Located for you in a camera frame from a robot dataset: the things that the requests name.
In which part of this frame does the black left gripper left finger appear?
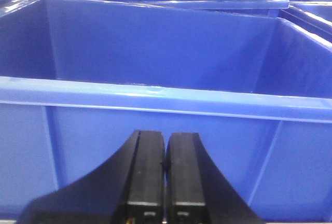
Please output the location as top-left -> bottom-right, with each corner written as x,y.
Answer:
17,130 -> 165,223

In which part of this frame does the large blue plastic bin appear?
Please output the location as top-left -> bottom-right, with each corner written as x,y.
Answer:
1,0 -> 331,222

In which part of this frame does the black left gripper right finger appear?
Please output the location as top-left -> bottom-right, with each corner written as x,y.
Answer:
166,132 -> 264,223

